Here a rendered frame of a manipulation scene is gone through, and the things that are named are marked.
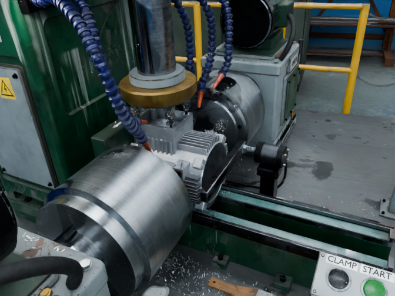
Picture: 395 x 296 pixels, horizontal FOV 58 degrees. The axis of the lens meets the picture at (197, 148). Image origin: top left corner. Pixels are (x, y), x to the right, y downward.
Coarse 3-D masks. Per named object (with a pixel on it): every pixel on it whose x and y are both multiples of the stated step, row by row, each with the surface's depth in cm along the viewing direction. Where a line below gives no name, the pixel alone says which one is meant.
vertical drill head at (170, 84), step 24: (144, 0) 70; (168, 0) 73; (144, 24) 73; (168, 24) 74; (144, 48) 75; (168, 48) 77; (144, 72) 78; (168, 72) 79; (144, 96) 76; (168, 96) 76; (168, 120) 81
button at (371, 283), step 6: (366, 282) 53; (372, 282) 52; (378, 282) 52; (366, 288) 52; (372, 288) 52; (378, 288) 52; (384, 288) 52; (366, 294) 52; (372, 294) 52; (378, 294) 52; (384, 294) 51
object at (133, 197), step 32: (96, 160) 70; (128, 160) 68; (160, 160) 71; (64, 192) 63; (96, 192) 60; (128, 192) 62; (160, 192) 66; (64, 224) 63; (96, 224) 58; (128, 224) 59; (160, 224) 64; (96, 256) 60; (128, 256) 59; (160, 256) 65; (128, 288) 63
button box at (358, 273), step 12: (324, 264) 56; (336, 264) 56; (348, 264) 55; (360, 264) 55; (324, 276) 55; (360, 276) 54; (372, 276) 54; (384, 276) 53; (312, 288) 55; (324, 288) 54; (348, 288) 53; (360, 288) 53
